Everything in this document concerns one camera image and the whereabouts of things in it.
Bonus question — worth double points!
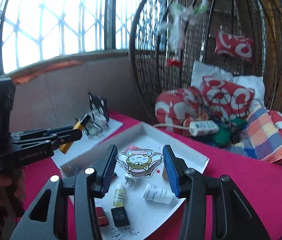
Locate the black cat glasses holder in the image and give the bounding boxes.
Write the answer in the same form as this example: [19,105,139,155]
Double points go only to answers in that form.
[88,92,110,128]

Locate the black usb charger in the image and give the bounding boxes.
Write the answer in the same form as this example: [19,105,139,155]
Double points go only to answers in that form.
[111,206,130,228]

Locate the green plush ball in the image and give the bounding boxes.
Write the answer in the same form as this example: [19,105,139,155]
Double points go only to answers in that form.
[212,118,248,148]

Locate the white cardboard tray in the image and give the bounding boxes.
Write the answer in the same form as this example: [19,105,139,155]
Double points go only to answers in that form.
[60,122,209,239]

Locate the red white centre cushion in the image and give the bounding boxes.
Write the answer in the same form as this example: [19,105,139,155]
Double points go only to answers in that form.
[200,76,255,123]

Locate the brown wicker egg chair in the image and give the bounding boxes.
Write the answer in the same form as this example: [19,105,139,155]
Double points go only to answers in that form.
[129,0,282,123]

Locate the yellow lighter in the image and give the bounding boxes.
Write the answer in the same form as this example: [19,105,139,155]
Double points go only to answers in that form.
[59,113,91,154]

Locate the small red hanging pillow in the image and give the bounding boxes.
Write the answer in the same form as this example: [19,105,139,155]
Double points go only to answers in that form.
[214,31,254,63]

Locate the plaid checkered cushion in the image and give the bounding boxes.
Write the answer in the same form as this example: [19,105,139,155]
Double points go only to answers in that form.
[234,105,282,163]

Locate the black cable tangle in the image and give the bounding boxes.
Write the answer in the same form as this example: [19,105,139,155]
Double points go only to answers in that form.
[201,89,264,131]

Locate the white feather dreamcatcher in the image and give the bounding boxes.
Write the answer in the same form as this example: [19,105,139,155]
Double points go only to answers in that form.
[158,0,208,55]

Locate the small white dropper bottle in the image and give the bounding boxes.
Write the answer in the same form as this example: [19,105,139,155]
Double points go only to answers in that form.
[143,184,173,204]

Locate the dark red lipstick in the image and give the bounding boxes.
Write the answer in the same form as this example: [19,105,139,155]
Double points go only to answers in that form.
[95,206,110,228]

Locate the person left hand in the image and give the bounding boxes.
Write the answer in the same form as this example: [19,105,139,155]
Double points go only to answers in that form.
[0,168,27,207]

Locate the red white seat cushion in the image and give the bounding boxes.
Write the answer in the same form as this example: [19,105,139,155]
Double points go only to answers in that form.
[155,87,282,164]

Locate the yellow liquid dropper bottle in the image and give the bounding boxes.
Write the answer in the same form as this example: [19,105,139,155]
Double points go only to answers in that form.
[113,183,125,207]

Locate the white paper sheet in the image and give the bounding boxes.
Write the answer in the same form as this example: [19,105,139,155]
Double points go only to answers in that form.
[52,118,123,168]

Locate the eyeglasses with paw frames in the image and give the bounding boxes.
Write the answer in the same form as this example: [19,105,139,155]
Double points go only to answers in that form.
[83,116,108,137]

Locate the pink eraser box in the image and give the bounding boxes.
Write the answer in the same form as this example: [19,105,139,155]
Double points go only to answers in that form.
[126,145,139,151]

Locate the white pillow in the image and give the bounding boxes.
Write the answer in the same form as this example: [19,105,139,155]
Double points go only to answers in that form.
[191,61,265,106]

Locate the cartoon acrylic stand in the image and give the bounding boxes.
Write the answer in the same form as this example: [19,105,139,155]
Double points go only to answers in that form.
[116,148,164,179]

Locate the white power strip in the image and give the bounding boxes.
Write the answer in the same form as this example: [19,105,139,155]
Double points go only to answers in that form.
[154,120,219,137]

